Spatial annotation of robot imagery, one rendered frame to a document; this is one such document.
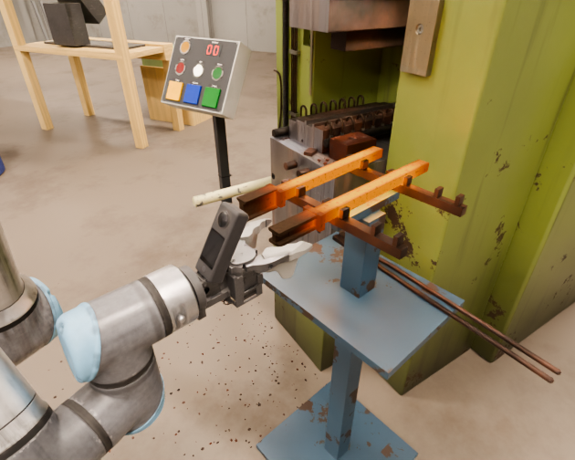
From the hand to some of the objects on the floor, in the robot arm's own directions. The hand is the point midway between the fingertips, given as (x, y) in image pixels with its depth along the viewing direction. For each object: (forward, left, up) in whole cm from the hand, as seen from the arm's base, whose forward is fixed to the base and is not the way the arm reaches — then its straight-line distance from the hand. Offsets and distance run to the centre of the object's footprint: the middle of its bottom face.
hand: (287, 230), depth 67 cm
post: (+88, +79, -103) cm, 157 cm away
